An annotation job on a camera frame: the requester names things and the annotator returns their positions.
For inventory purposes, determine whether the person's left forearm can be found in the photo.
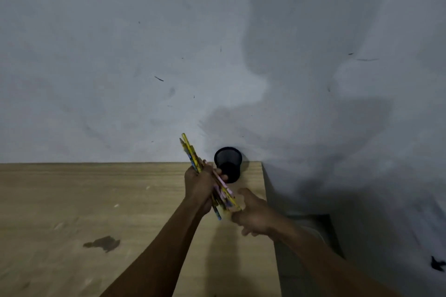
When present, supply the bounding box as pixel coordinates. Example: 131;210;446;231
100;199;206;297

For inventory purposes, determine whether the bundle of colourful pencils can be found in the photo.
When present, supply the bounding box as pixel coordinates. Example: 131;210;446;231
179;133;242;221

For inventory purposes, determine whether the person's right forearm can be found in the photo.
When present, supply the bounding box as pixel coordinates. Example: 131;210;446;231
272;220;403;297

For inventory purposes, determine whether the black mesh pencil cup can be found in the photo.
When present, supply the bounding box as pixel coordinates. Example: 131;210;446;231
213;147;243;184

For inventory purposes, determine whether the person's left hand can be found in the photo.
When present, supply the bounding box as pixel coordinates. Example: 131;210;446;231
184;162;229;216

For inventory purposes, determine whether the person's right hand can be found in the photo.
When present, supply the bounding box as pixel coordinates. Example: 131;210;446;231
231;187;279;237

